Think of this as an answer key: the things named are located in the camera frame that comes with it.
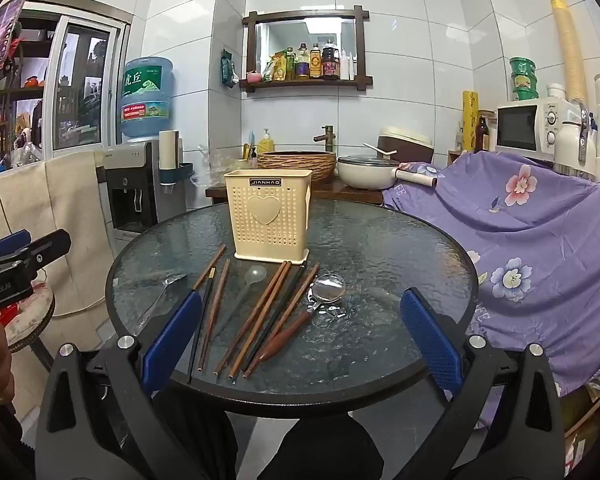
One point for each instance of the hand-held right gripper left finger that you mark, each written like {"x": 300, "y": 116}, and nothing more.
{"x": 172, "y": 340}

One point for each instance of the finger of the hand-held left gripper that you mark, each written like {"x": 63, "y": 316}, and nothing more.
{"x": 10, "y": 242}
{"x": 52, "y": 247}

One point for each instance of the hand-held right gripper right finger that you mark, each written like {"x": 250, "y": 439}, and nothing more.
{"x": 430, "y": 340}

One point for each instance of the brown wooden chopstick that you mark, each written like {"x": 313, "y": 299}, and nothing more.
{"x": 300, "y": 292}
{"x": 260, "y": 321}
{"x": 212, "y": 265}
{"x": 250, "y": 317}
{"x": 216, "y": 310}

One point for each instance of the translucent plastic spoon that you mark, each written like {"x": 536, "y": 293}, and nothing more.
{"x": 256, "y": 274}

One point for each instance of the cream plastic utensil holder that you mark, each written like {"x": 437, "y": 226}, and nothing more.
{"x": 267, "y": 230}

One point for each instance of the person's left forearm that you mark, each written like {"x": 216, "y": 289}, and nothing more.
{"x": 5, "y": 435}

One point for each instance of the black chopstick with cream band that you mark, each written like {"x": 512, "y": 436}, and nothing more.
{"x": 199, "y": 330}

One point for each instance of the floral cushion stool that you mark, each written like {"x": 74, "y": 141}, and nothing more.
{"x": 30, "y": 310}

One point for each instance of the beige cloth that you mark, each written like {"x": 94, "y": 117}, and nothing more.
{"x": 70, "y": 195}

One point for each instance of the grey water dispenser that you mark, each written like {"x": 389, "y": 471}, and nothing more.
{"x": 130, "y": 185}

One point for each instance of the purple floral cloth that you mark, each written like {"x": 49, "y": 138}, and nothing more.
{"x": 530, "y": 240}

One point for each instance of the teal cup holder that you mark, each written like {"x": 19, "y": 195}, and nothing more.
{"x": 180, "y": 175}

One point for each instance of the white paper cup tube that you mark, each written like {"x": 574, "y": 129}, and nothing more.
{"x": 168, "y": 150}

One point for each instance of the sliding window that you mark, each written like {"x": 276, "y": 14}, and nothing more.
{"x": 55, "y": 85}

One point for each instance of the wooden washstand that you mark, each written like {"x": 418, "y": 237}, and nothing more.
{"x": 350, "y": 194}

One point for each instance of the white pan with lid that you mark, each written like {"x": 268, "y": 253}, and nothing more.
{"x": 365, "y": 174}

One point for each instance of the clear plastic bag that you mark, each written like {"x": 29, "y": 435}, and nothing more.
{"x": 215, "y": 165}

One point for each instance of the blue water jug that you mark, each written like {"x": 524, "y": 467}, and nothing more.
{"x": 145, "y": 90}

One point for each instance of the wooden crate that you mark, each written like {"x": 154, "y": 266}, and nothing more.
{"x": 455, "y": 157}

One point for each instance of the cream brown rice cooker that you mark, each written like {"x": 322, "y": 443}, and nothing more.
{"x": 405, "y": 142}

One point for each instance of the brown glass bottle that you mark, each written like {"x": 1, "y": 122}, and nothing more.
{"x": 481, "y": 136}

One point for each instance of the wicker pattern wash basin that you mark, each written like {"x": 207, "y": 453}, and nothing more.
{"x": 296, "y": 165}

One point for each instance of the yellow soap dispenser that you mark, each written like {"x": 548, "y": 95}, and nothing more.
{"x": 265, "y": 144}

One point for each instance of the yellow roll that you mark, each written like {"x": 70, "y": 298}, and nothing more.
{"x": 470, "y": 120}

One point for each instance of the white microwave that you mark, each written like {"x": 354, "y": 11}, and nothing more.
{"x": 517, "y": 127}

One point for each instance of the bronze faucet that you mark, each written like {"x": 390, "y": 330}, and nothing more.
{"x": 326, "y": 135}

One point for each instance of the white thermos kettle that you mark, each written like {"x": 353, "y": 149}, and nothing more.
{"x": 567, "y": 145}

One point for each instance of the pink small container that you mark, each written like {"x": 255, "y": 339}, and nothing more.
{"x": 253, "y": 77}

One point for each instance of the white jar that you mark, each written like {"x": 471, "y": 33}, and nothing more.
{"x": 555, "y": 91}

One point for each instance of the white squeeze bottle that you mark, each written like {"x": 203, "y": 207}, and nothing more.
{"x": 350, "y": 67}

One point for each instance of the yellow green packet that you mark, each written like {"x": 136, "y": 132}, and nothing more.
{"x": 279, "y": 67}

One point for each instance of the dark soy sauce bottle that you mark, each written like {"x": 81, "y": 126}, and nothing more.
{"x": 330, "y": 62}

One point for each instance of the yellow label bottle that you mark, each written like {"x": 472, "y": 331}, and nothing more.
{"x": 315, "y": 64}

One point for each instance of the green oil bottle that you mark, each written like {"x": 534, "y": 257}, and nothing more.
{"x": 290, "y": 65}

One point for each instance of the purple label bottle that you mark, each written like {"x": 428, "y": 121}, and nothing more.
{"x": 302, "y": 65}

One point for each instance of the wooden framed mirror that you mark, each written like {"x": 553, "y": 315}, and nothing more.
{"x": 290, "y": 35}

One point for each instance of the tall beige roll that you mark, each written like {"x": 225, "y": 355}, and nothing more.
{"x": 570, "y": 50}

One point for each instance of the purple wall poster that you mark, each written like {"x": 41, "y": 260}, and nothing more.
{"x": 0, "y": 30}

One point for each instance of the green wall packet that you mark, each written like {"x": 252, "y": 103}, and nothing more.
{"x": 226, "y": 71}

